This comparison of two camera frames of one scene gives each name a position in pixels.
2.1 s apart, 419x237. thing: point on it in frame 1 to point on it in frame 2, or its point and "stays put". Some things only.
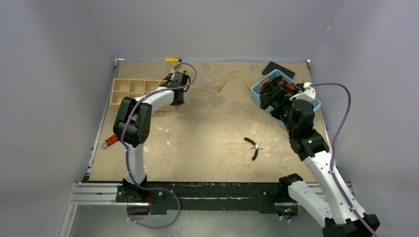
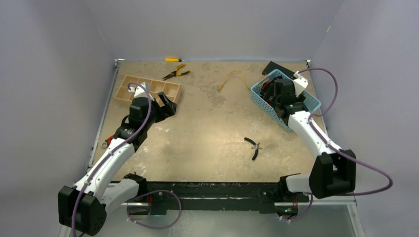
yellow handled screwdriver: (172, 60) stays put
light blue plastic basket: (255, 91) stays put
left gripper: (178, 102) to (170, 105)
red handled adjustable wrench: (111, 139) stays put
